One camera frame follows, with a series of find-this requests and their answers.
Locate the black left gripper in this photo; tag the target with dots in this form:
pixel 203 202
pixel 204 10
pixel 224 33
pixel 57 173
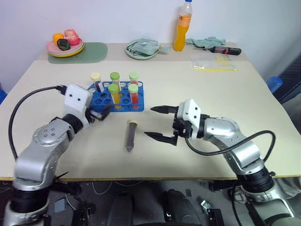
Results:
pixel 90 116

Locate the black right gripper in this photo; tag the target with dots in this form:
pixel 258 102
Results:
pixel 179 129

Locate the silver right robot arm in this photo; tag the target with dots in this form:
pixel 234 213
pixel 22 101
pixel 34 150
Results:
pixel 240 146

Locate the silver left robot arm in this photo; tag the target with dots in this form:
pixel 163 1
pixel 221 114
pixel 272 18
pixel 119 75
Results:
pixel 42 150

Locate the green-capped yellow test tube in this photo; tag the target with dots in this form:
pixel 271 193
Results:
pixel 115 78
pixel 114 94

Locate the blue test tube rack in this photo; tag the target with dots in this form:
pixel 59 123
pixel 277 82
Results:
pixel 124 101

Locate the cream-capped dark test tube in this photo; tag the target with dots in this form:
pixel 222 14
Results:
pixel 96 78

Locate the dark purple loose test tube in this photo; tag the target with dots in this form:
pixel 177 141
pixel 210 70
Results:
pixel 131 136

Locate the green-capped red test tube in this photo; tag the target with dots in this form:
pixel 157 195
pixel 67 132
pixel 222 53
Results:
pixel 133 94
pixel 133 77

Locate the green placemat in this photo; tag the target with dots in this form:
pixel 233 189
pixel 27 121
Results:
pixel 94 53

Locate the yellow plate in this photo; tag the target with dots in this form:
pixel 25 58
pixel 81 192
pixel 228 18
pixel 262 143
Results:
pixel 70 53

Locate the light green plate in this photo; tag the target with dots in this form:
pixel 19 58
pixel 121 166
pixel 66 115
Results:
pixel 141 56

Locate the clear zip plastic bag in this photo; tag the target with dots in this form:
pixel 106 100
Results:
pixel 211 62

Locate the black and green toy food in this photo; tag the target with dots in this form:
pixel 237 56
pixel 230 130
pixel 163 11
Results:
pixel 63 44

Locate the pink toy food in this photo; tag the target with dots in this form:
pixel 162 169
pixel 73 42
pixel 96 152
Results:
pixel 71 36

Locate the dark rounded robot leg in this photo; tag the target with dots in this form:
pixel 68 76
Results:
pixel 122 207
pixel 178 204

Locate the pink plate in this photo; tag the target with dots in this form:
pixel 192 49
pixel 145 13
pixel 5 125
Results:
pixel 53 46

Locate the orange toy food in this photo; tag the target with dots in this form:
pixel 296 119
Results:
pixel 58 37

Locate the orange soda bottle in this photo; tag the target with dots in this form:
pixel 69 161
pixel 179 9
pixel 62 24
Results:
pixel 182 35

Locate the light green cloth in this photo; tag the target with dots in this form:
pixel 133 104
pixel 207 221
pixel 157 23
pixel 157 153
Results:
pixel 208 42

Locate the black and red screwdriver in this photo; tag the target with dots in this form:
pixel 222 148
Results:
pixel 225 50

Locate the blue crate corner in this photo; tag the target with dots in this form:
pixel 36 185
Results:
pixel 2 94

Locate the blue ribbed stool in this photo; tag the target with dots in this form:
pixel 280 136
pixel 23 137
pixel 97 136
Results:
pixel 274 83

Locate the black textured chair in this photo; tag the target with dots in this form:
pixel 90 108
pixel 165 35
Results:
pixel 291 80

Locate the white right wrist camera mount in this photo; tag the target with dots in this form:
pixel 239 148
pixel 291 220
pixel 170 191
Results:
pixel 191 116

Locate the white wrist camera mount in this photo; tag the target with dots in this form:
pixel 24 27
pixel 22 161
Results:
pixel 191 116
pixel 76 99

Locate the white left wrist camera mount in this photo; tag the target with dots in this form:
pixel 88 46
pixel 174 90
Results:
pixel 76 99

